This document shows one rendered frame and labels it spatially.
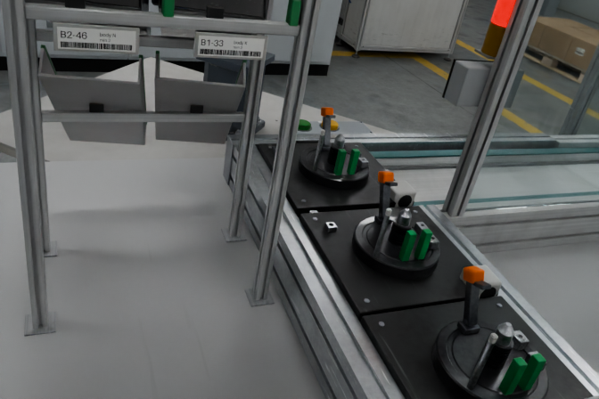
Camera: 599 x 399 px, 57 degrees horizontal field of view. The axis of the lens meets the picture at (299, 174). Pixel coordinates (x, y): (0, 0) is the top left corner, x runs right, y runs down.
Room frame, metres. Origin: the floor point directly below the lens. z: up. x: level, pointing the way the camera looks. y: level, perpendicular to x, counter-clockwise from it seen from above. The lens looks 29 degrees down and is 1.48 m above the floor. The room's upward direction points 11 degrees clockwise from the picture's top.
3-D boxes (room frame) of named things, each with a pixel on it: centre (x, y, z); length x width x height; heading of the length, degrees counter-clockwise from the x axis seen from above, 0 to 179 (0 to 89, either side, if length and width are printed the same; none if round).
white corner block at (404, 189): (0.92, -0.19, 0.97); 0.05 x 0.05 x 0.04; 25
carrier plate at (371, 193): (0.96, -0.06, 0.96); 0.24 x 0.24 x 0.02; 25
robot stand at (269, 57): (1.30, 0.21, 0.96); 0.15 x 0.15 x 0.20; 73
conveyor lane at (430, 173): (1.07, -0.34, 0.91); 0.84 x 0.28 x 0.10; 115
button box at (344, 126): (1.19, -0.05, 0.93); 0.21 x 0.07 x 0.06; 115
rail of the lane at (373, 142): (1.22, -0.25, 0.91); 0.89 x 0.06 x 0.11; 115
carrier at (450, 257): (0.73, -0.17, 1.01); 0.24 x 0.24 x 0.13; 25
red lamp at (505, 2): (0.94, -0.29, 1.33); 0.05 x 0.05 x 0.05
